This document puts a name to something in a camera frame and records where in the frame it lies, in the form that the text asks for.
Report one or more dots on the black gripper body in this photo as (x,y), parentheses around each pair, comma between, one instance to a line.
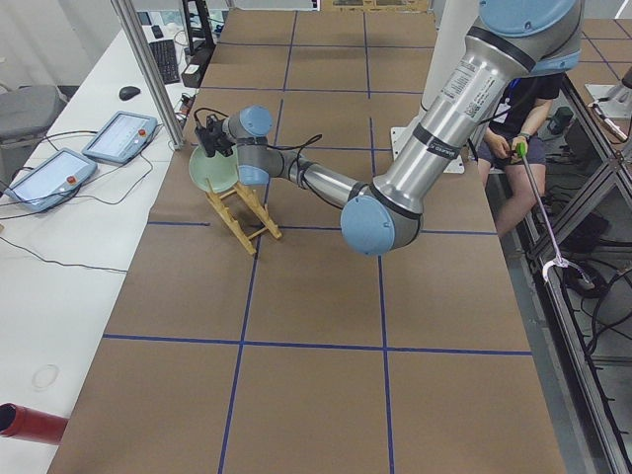
(221,140)

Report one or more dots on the pale green plate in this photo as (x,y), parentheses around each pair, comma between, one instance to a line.
(215,174)

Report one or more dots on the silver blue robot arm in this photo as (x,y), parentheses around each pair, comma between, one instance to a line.
(508,40)

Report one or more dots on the black box on desk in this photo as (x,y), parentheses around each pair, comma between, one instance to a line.
(192,76)

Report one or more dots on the wooden dish rack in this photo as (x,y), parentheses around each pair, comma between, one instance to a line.
(243,213)

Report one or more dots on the far teach pendant tablet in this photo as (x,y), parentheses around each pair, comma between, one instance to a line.
(121,138)

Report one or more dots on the teach pendant tablet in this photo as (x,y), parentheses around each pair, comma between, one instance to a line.
(121,138)
(53,180)

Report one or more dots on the black computer mouse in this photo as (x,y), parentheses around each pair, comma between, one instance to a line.
(128,92)

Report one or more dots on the black keyboard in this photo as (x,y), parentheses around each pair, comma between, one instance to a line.
(165,57)

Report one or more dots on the near teach pendant tablet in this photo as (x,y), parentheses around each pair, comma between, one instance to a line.
(53,180)

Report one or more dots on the grey office chair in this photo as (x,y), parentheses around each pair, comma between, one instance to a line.
(29,112)

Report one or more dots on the seated person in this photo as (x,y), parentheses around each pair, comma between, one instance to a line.
(511,144)

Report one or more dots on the red cylinder tube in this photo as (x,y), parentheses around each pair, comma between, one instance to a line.
(25,423)

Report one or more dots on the aluminium frame post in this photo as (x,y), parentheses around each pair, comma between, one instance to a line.
(140,47)

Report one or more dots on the green handled reacher grabber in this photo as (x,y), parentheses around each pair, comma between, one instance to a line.
(558,261)

